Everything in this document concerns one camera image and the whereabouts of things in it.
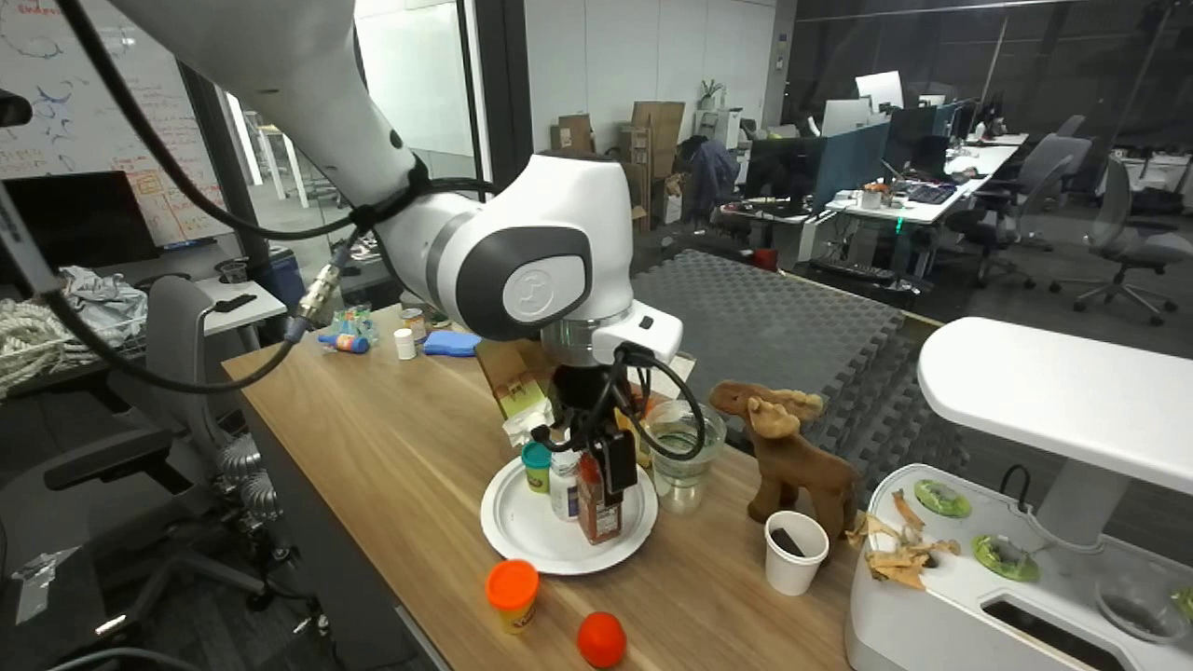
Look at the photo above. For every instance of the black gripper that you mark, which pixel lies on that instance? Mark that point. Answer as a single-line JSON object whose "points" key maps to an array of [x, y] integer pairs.
{"points": [[584, 395]]}

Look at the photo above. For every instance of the white indoor planter appliance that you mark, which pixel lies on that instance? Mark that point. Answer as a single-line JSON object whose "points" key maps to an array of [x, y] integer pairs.
{"points": [[1067, 395]]}

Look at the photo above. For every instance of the small colourful toy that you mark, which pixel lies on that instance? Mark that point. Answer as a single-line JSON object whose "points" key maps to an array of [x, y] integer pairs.
{"points": [[343, 333]]}

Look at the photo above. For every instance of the white black Franka robot arm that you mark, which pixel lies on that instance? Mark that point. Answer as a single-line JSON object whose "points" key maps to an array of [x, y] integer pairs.
{"points": [[523, 265]]}

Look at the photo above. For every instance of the spice bottle orange lid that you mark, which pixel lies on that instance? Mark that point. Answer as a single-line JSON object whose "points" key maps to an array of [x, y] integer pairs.
{"points": [[600, 513]]}

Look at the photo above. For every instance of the small white paper cup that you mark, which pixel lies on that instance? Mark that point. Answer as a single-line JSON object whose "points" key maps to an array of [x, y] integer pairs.
{"points": [[794, 559]]}

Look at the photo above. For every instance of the white paper plate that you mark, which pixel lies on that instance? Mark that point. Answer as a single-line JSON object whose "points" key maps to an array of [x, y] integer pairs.
{"points": [[535, 541]]}

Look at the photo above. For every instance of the brown moose toy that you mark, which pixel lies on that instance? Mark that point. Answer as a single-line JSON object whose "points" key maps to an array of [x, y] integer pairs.
{"points": [[794, 472]]}

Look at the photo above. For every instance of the stacked cardboard boxes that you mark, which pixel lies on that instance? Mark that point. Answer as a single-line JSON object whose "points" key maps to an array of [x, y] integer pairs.
{"points": [[656, 134]]}

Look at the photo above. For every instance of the white pill bottle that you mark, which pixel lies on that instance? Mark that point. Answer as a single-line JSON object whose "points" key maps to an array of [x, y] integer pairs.
{"points": [[564, 485]]}

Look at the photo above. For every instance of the grey foam floor mat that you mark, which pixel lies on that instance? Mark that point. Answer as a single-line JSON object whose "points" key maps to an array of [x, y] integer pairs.
{"points": [[770, 318]]}

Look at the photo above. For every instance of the grey swivel chair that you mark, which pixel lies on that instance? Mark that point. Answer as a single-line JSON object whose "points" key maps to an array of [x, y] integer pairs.
{"points": [[149, 497]]}

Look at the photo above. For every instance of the office desk with monitors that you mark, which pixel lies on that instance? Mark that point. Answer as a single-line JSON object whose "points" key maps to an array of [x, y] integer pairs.
{"points": [[926, 199]]}

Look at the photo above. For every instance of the tiny white cup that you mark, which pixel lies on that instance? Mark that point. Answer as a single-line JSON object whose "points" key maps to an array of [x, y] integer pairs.
{"points": [[404, 343]]}

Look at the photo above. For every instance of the clear plastic cup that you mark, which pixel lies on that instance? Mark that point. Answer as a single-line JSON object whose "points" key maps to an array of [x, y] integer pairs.
{"points": [[686, 501], [678, 434]]}

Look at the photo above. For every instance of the white backed monitor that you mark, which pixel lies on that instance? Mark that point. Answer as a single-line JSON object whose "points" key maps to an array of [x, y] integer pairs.
{"points": [[882, 90]]}

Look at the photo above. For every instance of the blue cloth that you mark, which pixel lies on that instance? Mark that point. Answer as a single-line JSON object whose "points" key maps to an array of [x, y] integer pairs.
{"points": [[448, 343]]}

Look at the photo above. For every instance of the pile of light cloth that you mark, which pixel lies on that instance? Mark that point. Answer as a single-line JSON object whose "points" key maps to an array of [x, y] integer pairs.
{"points": [[76, 318]]}

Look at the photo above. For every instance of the black glass wall frame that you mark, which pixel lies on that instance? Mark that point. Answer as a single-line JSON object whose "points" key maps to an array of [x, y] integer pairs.
{"points": [[503, 76]]}

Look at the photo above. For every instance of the open yellow tea box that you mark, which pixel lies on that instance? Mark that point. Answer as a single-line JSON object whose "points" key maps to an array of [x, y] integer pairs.
{"points": [[646, 404]]}

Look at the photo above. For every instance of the dark mesh office chair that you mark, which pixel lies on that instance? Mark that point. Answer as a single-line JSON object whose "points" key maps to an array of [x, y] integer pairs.
{"points": [[1138, 244]]}

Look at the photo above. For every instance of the yellow bottle orange lid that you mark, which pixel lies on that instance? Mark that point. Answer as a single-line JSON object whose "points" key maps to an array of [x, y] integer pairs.
{"points": [[513, 589]]}

